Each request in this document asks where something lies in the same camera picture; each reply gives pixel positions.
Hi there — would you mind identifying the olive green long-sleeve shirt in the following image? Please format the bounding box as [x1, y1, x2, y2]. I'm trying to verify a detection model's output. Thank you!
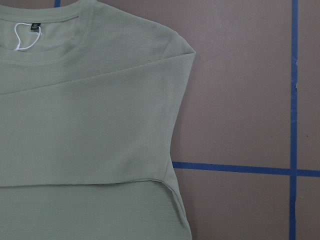
[0, 0, 196, 240]

